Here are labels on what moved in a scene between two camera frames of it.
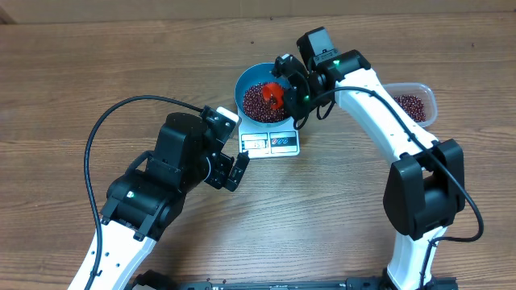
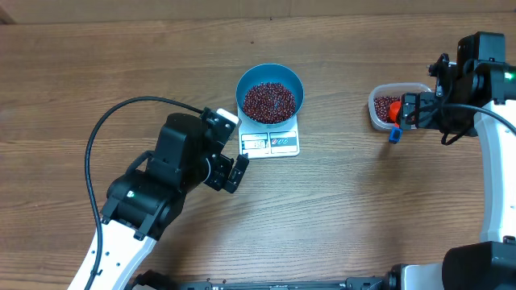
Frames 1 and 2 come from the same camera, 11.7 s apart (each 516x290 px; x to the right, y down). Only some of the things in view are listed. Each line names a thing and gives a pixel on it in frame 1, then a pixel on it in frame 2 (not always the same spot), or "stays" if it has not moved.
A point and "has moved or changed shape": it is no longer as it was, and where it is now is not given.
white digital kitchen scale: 263,140 stays
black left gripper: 219,176 stays
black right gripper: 293,101 to 413,105
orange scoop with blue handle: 274,93 has moved or changed shape
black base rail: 162,280 stays
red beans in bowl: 258,108 stays
